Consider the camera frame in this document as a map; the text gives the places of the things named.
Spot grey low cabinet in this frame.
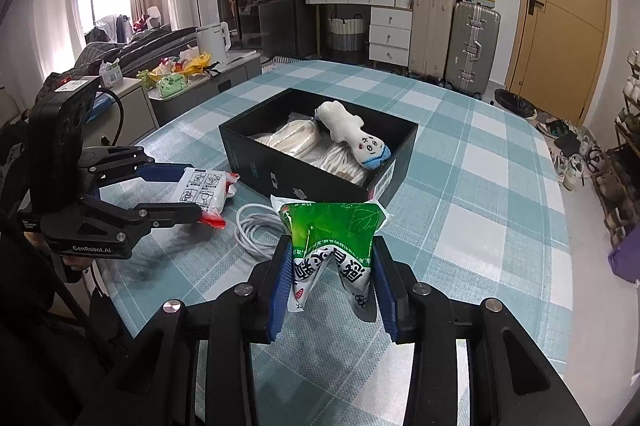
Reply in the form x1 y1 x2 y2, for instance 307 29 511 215
147 51 263 127

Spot yellow plastic bag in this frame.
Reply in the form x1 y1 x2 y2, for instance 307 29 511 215
185 52 211 74

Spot wooden shoe rack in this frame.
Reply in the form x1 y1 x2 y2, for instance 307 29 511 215
592 51 640 247

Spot cream strap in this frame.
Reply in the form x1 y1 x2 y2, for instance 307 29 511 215
250 118 331 157

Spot beige suitcase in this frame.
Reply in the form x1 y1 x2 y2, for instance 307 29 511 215
407 0 457 82

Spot black cardboard box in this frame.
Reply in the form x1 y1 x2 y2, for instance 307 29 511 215
218 87 419 209

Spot green snack pack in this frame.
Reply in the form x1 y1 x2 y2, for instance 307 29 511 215
156 73 188 99

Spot pile of shoes on floor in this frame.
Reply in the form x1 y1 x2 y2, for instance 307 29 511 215
535 116 608 192

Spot red and white packet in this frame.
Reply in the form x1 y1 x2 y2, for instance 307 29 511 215
172 166 241 229

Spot black trash bin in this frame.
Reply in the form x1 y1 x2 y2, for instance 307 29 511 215
494 88 537 119

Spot rows of shoes on rack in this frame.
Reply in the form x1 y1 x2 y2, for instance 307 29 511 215
595 51 640 232

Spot wooden door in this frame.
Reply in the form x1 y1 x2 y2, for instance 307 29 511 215
505 0 611 122

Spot silver suitcase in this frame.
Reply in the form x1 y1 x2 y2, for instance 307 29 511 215
445 1 502 99

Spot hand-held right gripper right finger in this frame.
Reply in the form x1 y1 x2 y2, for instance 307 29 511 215
372 236 591 426

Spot white electric kettle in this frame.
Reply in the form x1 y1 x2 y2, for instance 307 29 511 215
195 22 233 62

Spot white cord bundle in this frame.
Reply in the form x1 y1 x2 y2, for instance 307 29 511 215
310 141 381 184

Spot white plush toy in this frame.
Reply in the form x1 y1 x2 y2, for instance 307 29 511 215
314 101 391 169

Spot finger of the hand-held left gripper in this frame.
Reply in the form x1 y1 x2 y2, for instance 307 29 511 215
77 146 190 187
117 201 207 247

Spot sofa with clothes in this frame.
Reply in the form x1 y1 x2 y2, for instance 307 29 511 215
75 26 198 77

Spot woven laundry basket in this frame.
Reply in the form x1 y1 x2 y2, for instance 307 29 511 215
327 16 363 64

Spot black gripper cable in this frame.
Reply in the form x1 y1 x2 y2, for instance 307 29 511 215
92 88 126 142

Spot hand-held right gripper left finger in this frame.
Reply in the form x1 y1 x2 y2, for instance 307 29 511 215
105 236 296 426

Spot white drawer unit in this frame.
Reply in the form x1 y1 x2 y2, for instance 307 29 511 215
369 6 413 64

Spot green and white medicine packet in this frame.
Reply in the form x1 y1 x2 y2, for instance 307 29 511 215
270 193 390 322

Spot purple fabric bag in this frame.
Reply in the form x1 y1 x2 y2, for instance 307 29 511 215
607 223 640 284

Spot white coiled cable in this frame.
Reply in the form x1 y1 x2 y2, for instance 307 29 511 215
235 203 291 264

